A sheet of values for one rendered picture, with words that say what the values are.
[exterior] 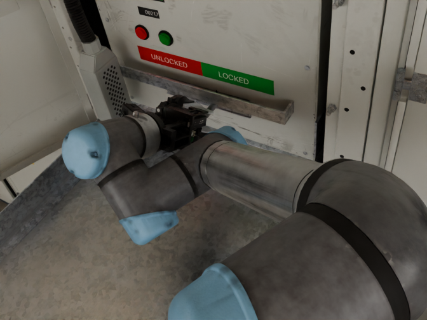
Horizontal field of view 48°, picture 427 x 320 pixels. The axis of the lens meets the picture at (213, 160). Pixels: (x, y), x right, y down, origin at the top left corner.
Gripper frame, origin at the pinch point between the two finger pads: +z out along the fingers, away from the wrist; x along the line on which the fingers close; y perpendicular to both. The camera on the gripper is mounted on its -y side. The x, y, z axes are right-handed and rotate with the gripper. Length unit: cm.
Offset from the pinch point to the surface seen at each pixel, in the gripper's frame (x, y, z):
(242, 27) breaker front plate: 18.5, 9.0, -4.6
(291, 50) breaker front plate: 16.4, 18.2, -3.5
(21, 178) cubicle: -57, -91, 33
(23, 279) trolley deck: -35.6, -18.5, -26.7
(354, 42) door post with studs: 20.3, 30.0, -10.8
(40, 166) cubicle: -43, -72, 24
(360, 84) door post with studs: 14.2, 31.6, -7.3
